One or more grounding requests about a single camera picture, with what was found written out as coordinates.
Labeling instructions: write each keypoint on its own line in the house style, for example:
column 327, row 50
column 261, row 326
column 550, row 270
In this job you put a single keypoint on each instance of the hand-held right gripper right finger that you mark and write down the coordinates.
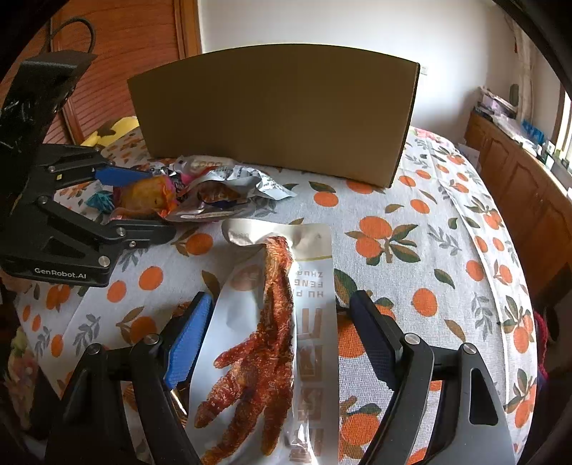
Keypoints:
column 373, row 335

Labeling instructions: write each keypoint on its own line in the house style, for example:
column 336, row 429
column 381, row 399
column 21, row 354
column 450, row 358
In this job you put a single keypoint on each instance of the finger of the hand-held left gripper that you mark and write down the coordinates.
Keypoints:
column 143, row 233
column 118, row 175

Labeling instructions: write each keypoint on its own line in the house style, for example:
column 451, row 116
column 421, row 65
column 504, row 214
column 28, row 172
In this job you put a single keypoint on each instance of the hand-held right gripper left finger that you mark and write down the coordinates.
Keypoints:
column 190, row 340

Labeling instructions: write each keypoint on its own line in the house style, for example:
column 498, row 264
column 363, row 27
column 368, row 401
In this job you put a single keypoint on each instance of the orange snack packet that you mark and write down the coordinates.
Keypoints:
column 143, row 194

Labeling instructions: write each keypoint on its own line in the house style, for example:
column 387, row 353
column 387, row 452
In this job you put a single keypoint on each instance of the white chicken feet snack packet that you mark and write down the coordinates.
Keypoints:
column 263, row 313

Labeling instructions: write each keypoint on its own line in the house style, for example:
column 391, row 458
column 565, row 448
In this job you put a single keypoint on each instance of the brown cardboard box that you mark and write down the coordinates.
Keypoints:
column 277, row 111

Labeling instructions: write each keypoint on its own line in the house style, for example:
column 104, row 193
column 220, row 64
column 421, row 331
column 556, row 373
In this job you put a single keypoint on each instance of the teal snack packet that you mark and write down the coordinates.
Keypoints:
column 99, row 200

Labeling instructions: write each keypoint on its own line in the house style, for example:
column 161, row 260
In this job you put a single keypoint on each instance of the yellow plush toy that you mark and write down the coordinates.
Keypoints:
column 118, row 127

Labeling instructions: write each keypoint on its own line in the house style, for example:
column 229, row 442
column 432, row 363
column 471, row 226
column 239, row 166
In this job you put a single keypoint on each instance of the brown silver snack packet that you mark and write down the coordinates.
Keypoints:
column 210, row 203

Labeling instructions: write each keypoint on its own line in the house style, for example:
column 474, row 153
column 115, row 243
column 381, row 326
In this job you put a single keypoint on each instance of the white pink snack packet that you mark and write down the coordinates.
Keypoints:
column 203, row 163

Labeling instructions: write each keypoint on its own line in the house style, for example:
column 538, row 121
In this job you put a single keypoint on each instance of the orange fruit print bedsheet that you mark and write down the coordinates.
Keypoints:
column 424, row 250

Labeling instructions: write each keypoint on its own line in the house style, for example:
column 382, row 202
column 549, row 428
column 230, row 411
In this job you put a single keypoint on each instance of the crumpled silver snack packet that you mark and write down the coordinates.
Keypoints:
column 250, row 179

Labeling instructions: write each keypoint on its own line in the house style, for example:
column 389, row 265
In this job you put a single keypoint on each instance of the wooden wardrobe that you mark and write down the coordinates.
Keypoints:
column 134, row 53

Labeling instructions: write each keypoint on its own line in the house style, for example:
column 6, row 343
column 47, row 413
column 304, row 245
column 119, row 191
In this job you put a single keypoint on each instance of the dark red cloth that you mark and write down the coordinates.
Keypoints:
column 541, row 344

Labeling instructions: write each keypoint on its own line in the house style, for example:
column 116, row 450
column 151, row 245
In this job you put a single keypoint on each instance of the wooden window cabinet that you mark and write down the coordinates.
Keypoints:
column 514, row 179

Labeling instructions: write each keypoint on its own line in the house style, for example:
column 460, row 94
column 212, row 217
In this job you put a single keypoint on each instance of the pile of boxes and papers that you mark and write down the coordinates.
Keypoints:
column 509, row 116

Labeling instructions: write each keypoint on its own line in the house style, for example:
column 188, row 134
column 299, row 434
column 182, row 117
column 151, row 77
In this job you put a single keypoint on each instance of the window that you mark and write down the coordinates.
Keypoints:
column 565, row 125

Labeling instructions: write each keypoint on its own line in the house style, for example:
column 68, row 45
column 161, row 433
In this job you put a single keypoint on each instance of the patterned curtain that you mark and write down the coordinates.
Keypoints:
column 525, row 76

